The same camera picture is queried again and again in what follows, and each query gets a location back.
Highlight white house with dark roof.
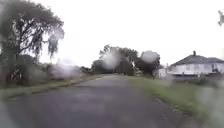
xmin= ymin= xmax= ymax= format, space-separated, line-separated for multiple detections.
xmin=156 ymin=50 xmax=224 ymax=81

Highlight large spreading tree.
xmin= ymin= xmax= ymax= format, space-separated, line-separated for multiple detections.
xmin=0 ymin=0 xmax=66 ymax=84

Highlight low bushes beside road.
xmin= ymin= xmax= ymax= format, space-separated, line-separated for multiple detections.
xmin=33 ymin=59 xmax=93 ymax=81

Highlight distant clump of trees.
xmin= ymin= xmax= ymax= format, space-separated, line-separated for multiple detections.
xmin=90 ymin=44 xmax=162 ymax=77

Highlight wide green grass verge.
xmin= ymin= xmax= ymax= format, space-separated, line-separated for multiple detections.
xmin=128 ymin=75 xmax=224 ymax=128

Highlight grey asphalt road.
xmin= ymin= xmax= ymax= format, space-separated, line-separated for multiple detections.
xmin=0 ymin=74 xmax=205 ymax=128

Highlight grass verge with bare patches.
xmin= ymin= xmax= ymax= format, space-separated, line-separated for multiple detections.
xmin=0 ymin=73 xmax=109 ymax=101

